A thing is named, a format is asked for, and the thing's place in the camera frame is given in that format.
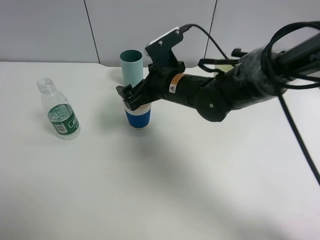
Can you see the teal plastic cup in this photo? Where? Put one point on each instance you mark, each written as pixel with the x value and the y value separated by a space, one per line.
pixel 132 67

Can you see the pale green plastic cup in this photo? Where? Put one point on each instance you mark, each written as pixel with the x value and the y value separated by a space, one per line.
pixel 222 67

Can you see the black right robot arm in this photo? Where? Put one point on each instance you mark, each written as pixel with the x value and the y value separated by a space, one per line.
pixel 256 76

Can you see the clear bottle green label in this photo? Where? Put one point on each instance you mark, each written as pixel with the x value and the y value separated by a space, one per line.
pixel 58 110

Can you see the blue sleeved glass cup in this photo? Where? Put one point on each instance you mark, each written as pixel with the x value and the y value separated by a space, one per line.
pixel 140 117

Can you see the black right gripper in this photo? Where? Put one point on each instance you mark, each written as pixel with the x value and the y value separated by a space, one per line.
pixel 154 87

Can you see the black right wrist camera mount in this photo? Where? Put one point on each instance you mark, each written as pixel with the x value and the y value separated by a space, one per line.
pixel 160 50

